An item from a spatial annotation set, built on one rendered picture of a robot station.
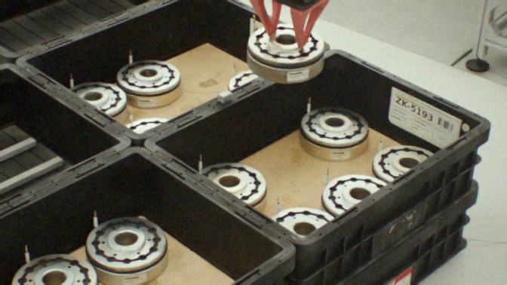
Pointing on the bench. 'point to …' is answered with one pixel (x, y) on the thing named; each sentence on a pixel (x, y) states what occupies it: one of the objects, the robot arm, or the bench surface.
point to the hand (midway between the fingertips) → (287, 35)
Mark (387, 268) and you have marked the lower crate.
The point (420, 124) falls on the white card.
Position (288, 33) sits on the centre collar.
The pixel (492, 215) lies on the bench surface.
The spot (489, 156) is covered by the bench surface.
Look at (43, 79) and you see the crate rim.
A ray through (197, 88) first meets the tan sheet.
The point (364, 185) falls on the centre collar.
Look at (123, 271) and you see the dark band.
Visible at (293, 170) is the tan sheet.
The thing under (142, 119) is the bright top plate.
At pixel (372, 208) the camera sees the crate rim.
